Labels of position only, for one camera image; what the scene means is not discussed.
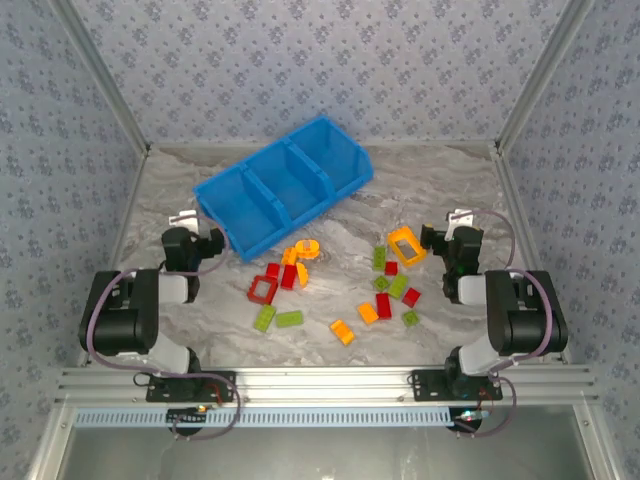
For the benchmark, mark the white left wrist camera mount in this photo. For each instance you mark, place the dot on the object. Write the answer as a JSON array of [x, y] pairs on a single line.
[[182, 219]]

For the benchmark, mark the grey metal lower panel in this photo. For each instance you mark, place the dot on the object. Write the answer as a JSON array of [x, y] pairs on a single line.
[[325, 455]]

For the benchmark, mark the aluminium frame post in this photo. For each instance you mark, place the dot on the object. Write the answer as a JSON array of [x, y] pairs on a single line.
[[542, 75], [102, 75]]

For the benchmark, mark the blue three-compartment plastic bin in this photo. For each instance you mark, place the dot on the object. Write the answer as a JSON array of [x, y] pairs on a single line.
[[305, 170]]

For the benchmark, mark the small green lego brick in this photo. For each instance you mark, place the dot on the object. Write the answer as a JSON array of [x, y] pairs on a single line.
[[411, 318], [381, 283]]

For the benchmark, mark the small red lego brick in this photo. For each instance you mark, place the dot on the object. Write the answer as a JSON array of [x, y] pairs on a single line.
[[411, 297], [391, 268], [272, 270]]

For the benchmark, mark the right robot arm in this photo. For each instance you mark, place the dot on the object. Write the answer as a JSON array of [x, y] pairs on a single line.
[[525, 320]]

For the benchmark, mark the aluminium table side rail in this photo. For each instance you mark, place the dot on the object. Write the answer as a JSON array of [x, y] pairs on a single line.
[[117, 240], [527, 240]]

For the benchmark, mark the black controller board bracket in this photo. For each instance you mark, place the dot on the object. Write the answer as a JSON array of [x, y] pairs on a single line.
[[185, 417], [470, 422]]

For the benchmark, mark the red lego window frame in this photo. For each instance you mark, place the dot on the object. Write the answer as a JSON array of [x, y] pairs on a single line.
[[260, 299]]

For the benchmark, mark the orange lego window frame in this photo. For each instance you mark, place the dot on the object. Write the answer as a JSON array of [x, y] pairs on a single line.
[[401, 233]]

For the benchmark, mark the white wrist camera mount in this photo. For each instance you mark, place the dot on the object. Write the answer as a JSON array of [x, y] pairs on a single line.
[[460, 217], [182, 219]]

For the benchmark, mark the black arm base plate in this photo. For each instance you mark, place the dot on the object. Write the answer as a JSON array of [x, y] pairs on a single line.
[[227, 381], [425, 387]]

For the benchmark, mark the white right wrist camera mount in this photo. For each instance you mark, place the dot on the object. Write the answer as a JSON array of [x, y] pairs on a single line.
[[460, 217]]

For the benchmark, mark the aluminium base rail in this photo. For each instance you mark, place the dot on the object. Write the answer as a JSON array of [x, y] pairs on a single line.
[[325, 382]]

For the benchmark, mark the orange lego brick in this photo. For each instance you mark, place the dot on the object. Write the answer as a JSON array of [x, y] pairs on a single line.
[[368, 313], [289, 255], [342, 332]]

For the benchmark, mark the aluminium lower frame rail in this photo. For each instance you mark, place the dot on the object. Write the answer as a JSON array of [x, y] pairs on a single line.
[[597, 445], [50, 445]]

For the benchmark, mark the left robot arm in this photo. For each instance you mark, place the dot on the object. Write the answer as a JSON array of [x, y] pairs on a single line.
[[125, 320]]

